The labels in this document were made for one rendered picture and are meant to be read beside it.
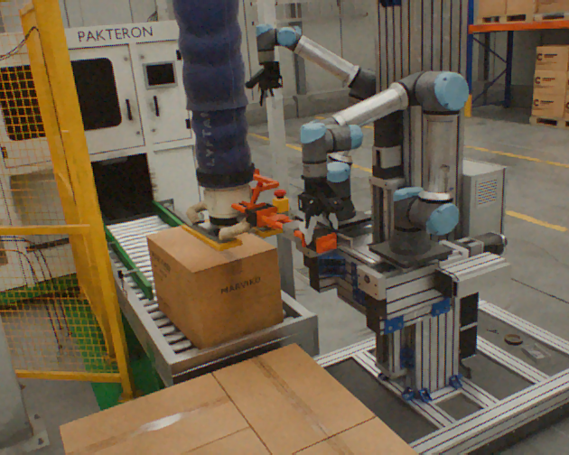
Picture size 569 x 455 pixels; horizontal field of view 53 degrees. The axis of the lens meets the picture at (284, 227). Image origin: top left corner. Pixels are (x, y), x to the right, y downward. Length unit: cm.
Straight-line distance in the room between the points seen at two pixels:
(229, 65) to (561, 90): 830
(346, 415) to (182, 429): 58
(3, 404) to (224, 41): 205
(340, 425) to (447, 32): 148
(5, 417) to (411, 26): 256
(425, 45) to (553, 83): 791
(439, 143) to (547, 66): 827
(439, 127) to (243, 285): 108
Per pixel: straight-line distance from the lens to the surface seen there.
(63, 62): 280
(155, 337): 265
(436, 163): 194
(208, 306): 242
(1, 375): 310
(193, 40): 207
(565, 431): 306
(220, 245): 210
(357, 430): 207
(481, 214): 252
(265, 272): 250
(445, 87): 187
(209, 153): 212
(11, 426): 324
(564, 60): 996
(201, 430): 214
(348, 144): 172
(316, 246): 172
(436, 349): 268
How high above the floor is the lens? 186
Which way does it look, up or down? 20 degrees down
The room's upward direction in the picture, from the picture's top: 5 degrees counter-clockwise
